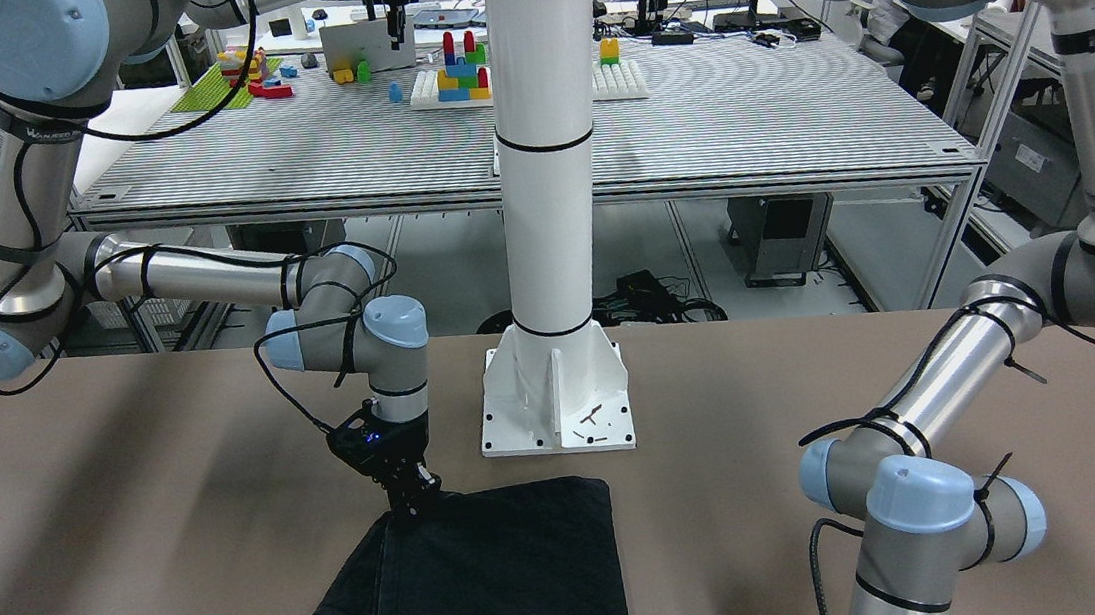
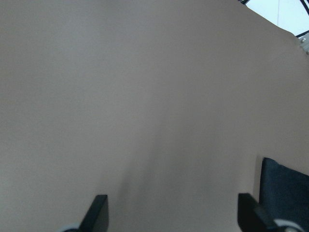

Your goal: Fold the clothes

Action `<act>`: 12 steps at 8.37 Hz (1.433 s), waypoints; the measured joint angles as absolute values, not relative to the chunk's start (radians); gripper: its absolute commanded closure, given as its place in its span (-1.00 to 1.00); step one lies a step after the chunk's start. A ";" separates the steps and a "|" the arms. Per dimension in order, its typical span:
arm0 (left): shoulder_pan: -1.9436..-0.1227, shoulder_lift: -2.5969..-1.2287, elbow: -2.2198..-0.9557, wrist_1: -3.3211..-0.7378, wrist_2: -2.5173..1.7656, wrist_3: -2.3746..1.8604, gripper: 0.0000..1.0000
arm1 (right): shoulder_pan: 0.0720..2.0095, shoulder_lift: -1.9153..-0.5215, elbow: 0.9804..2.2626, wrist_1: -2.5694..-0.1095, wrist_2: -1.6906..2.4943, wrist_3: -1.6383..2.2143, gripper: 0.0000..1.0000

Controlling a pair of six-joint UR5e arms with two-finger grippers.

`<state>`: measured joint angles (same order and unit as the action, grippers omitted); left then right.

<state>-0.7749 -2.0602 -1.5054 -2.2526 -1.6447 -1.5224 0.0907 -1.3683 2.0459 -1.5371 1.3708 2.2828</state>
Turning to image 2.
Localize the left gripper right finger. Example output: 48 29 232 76
237 193 278 232

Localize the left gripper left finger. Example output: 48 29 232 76
78 195 109 232

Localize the black graphic t-shirt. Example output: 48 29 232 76
259 158 309 232

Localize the aluminium frame post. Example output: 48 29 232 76
299 33 309 55

